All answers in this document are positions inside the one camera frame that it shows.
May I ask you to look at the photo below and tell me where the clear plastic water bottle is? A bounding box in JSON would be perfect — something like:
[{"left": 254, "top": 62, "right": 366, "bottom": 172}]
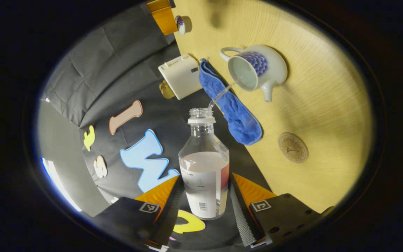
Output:
[{"left": 178, "top": 108, "right": 230, "bottom": 220}]

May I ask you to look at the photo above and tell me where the white blue-flowered teacup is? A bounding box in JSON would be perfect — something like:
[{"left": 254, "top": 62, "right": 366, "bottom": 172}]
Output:
[{"left": 220, "top": 44, "right": 288, "bottom": 103}]

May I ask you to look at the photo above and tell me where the white toaster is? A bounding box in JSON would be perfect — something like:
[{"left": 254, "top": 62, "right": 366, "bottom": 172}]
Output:
[{"left": 158, "top": 54, "right": 204, "bottom": 100}]

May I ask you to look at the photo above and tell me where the blue towel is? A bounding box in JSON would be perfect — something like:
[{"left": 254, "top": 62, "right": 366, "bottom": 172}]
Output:
[{"left": 199, "top": 58, "right": 263, "bottom": 146}]

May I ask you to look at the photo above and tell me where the brown toast slice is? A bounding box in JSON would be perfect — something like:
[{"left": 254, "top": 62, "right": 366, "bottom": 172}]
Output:
[{"left": 158, "top": 80, "right": 176, "bottom": 99}]

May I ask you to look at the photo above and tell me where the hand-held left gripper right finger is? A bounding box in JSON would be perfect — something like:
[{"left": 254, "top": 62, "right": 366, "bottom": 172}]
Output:
[{"left": 229, "top": 173, "right": 323, "bottom": 248}]

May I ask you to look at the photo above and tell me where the white blue teacup lid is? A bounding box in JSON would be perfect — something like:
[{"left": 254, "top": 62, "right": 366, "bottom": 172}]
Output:
[{"left": 175, "top": 15, "right": 187, "bottom": 35}]

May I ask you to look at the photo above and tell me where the round wooden coaster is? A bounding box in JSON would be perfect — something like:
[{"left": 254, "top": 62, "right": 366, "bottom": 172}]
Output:
[{"left": 277, "top": 132, "right": 309, "bottom": 164}]

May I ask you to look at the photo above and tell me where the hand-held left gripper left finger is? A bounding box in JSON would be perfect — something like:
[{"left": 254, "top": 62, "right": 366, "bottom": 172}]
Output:
[{"left": 90, "top": 175, "right": 184, "bottom": 251}]

